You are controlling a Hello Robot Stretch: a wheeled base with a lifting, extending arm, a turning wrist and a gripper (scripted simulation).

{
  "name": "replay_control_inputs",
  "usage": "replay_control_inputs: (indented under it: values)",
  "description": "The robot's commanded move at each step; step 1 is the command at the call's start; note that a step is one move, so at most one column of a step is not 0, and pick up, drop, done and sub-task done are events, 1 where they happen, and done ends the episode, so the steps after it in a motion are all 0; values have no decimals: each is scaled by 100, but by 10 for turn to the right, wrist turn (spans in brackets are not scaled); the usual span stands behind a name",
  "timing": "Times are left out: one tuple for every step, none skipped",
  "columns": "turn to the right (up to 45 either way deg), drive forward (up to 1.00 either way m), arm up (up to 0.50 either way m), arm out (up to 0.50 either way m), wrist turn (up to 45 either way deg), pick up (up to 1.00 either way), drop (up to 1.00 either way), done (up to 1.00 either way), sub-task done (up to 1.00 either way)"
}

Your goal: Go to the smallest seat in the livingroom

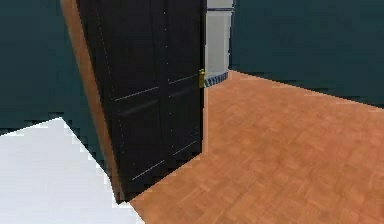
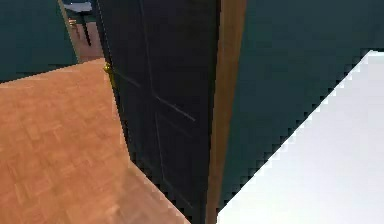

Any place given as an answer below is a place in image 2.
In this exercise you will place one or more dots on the black panelled room door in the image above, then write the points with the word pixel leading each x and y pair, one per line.
pixel 166 83

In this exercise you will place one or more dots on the brass door knob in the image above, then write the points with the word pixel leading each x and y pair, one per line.
pixel 108 69

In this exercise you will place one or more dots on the white flat furniture top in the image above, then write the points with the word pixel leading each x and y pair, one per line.
pixel 316 160

